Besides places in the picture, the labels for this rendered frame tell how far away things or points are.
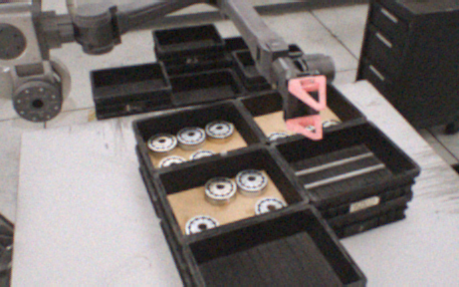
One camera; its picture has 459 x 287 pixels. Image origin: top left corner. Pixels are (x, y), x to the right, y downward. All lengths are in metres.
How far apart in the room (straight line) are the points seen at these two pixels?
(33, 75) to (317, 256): 0.98
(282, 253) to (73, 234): 0.71
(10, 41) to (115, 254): 0.76
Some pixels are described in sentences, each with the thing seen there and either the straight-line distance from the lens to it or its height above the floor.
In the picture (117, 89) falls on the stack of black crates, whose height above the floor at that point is 0.49.
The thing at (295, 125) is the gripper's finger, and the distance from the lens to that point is 0.97.
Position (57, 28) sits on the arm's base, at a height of 1.47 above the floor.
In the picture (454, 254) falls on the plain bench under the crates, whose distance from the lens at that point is 1.83.
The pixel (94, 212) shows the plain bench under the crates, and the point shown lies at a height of 0.70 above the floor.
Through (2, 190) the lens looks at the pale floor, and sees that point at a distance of 3.16.
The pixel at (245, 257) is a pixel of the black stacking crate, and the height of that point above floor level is 0.83.
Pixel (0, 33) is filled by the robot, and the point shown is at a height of 1.47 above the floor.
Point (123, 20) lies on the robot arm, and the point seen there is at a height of 1.46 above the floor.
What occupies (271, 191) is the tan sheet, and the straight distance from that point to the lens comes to 1.69.
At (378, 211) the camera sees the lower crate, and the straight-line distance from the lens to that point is 1.75.
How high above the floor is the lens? 1.98
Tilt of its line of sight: 38 degrees down
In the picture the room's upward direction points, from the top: straight up
